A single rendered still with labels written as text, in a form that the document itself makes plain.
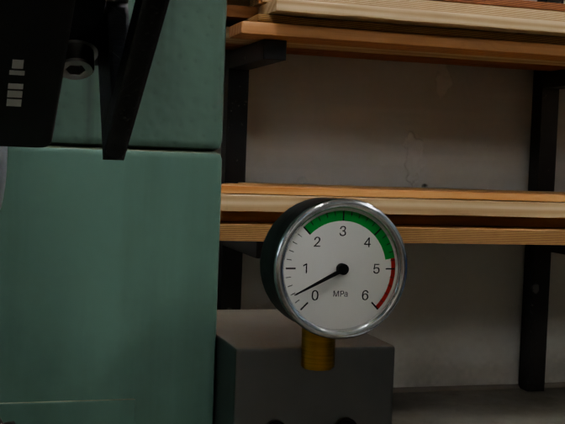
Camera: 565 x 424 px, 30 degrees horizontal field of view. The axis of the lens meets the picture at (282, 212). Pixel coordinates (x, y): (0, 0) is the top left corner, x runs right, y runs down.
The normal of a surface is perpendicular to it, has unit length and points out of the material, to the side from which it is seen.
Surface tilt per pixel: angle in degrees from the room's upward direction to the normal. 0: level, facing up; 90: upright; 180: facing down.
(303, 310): 90
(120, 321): 90
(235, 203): 89
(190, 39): 90
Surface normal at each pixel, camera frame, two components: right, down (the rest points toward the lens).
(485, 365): 0.29, 0.06
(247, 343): 0.04, -1.00
